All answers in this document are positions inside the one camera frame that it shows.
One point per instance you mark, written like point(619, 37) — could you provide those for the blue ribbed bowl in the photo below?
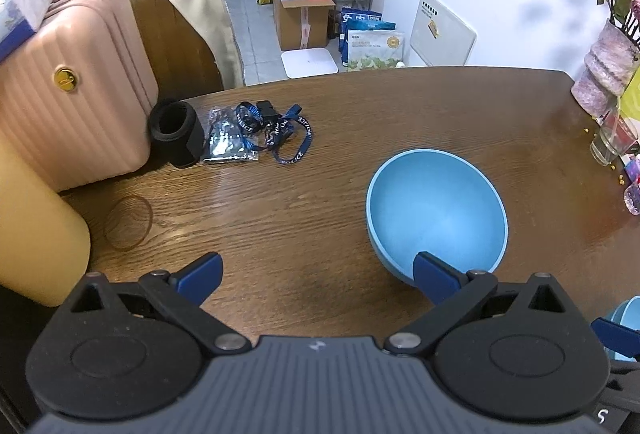
point(627, 311)
point(435, 204)

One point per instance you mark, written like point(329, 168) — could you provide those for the white blue tissue pack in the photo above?
point(25, 4)

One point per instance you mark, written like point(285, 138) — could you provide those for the clear drinking glass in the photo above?
point(612, 139)

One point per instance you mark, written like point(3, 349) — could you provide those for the pink mottled vase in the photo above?
point(602, 69)

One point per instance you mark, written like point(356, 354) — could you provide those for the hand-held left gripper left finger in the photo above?
point(200, 276)

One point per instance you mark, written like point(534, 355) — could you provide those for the white bathroom scale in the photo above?
point(310, 63)

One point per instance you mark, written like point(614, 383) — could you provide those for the red label plastic bottle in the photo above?
point(632, 199)

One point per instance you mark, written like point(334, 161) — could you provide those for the brown cardboard box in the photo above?
point(300, 24)

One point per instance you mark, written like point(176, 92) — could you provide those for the brown wooden chair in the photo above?
point(170, 44)

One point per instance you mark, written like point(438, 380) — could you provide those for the beige cloth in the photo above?
point(210, 14)

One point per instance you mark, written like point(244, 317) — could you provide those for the white green printed sack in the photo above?
point(375, 52)

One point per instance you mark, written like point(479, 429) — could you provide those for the white flat panel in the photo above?
point(442, 32)

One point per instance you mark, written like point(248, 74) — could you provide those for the yellow green packet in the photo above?
point(632, 94)

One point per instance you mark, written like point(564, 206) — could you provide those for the black cup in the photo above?
point(177, 139)

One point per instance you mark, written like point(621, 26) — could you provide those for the clear plastic pouch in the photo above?
point(227, 139)

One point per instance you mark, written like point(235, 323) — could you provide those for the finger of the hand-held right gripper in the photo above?
point(615, 336)

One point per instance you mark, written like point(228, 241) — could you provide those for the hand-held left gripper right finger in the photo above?
point(435, 276)

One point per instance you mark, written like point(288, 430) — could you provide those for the pink ribbed suitcase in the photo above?
point(90, 114)

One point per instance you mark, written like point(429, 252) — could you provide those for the yellow thermos jug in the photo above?
point(35, 239)

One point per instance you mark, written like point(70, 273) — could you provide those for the blue printed sack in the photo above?
point(362, 19)

